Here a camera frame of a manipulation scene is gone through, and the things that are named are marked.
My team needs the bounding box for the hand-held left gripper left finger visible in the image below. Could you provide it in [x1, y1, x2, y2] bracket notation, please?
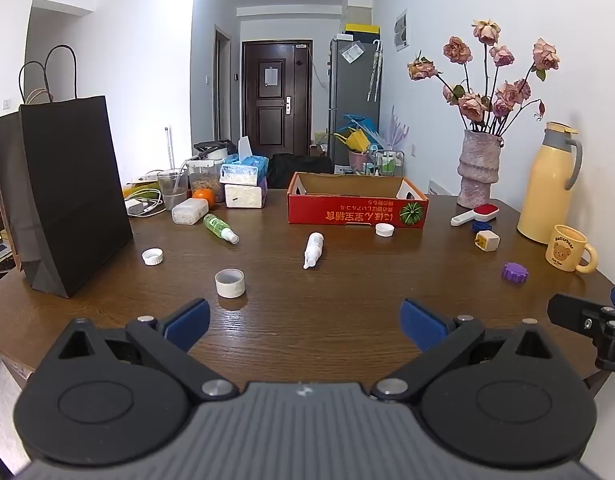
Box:
[59, 298, 238, 402]

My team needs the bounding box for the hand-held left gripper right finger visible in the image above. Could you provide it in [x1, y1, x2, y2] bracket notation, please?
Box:
[372, 298, 557, 403]

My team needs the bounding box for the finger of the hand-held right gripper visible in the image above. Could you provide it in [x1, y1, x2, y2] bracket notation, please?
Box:
[547, 293, 615, 373]

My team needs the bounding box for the white tape roll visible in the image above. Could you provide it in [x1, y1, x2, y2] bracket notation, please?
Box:
[215, 269, 246, 300]

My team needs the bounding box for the purple ridged cap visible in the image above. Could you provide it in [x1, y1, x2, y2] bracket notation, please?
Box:
[501, 262, 531, 284]

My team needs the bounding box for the green spray bottle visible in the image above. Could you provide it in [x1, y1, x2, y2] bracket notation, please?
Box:
[202, 213, 240, 246]

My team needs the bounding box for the yellow and white cube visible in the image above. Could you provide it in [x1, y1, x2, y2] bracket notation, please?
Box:
[475, 230, 501, 253]

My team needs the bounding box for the white and red lint brush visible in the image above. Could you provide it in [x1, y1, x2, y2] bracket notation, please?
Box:
[450, 203, 498, 227]

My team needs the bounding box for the white dropper bottle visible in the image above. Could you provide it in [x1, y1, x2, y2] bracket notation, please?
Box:
[302, 232, 325, 270]

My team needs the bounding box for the red and orange cardboard box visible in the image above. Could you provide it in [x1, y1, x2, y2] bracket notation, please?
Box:
[286, 171, 429, 229]

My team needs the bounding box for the yellow bear mug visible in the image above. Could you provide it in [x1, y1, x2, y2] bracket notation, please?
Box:
[545, 224, 599, 274]

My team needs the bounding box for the clear plastic container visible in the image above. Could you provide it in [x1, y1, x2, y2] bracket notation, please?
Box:
[171, 198, 210, 226]

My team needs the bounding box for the yellow thermos jug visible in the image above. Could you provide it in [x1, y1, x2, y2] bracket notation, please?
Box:
[516, 121, 584, 245]

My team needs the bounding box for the clear glass cup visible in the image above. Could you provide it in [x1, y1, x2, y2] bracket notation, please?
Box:
[156, 169, 188, 211]

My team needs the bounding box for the white flat board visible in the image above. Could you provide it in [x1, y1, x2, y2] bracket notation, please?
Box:
[427, 178, 461, 196]

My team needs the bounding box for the purple tissue pack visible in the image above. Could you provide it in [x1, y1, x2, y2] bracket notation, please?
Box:
[224, 180, 268, 209]

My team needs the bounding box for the clear jar with white lid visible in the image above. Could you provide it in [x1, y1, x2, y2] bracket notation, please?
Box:
[186, 157, 226, 203]

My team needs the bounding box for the blue tissue pack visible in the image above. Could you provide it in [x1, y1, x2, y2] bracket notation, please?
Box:
[218, 136, 270, 187]

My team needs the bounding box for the pink textured vase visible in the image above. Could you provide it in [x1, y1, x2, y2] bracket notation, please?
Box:
[456, 129, 503, 210]

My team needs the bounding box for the black paper bag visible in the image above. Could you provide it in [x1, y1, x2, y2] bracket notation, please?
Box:
[0, 45, 135, 299]

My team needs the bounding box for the black folding chair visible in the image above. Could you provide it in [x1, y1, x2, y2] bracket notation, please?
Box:
[266, 153, 334, 189]

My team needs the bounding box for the yellow plastic dustpan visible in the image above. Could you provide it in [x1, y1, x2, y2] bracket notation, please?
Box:
[333, 127, 371, 153]

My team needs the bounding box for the bunch of dried pink roses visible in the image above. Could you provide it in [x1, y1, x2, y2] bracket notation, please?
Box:
[406, 19, 561, 137]

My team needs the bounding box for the grey refrigerator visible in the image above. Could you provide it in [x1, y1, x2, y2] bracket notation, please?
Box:
[328, 36, 383, 168]

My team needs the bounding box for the dark brown door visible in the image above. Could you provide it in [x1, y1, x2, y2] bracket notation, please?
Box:
[242, 40, 313, 158]

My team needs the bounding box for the folded clear umbrella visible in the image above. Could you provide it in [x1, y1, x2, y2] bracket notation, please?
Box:
[366, 39, 384, 102]

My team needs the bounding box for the yellow and black box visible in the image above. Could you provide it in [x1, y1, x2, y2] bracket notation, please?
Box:
[345, 22, 381, 41]

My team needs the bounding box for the white charger with cable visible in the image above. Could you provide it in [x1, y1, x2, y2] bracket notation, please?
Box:
[122, 187, 166, 218]

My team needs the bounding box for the wire storage cart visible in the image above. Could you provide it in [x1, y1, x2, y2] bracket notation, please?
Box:
[366, 144, 405, 177]

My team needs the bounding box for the wall poster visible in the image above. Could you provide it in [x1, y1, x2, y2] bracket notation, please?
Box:
[393, 8, 409, 53]

